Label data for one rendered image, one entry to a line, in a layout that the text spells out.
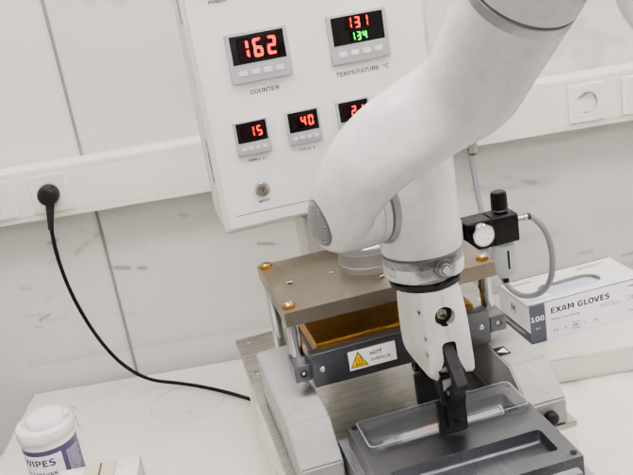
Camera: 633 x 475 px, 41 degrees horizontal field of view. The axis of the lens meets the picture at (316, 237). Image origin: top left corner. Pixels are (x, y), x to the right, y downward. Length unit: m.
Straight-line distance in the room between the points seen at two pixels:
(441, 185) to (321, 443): 0.34
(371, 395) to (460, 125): 0.54
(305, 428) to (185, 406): 0.65
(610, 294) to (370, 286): 0.65
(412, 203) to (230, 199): 0.42
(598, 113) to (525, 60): 1.00
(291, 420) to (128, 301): 0.79
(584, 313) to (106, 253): 0.90
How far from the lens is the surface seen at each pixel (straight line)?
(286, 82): 1.15
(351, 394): 1.17
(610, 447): 1.35
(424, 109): 0.71
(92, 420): 1.65
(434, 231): 0.83
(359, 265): 1.06
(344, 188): 0.74
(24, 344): 1.81
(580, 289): 1.56
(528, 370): 1.05
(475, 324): 1.07
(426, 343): 0.87
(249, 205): 1.17
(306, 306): 1.00
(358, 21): 1.17
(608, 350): 1.51
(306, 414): 1.00
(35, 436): 1.36
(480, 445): 0.92
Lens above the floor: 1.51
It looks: 19 degrees down
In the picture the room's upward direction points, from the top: 10 degrees counter-clockwise
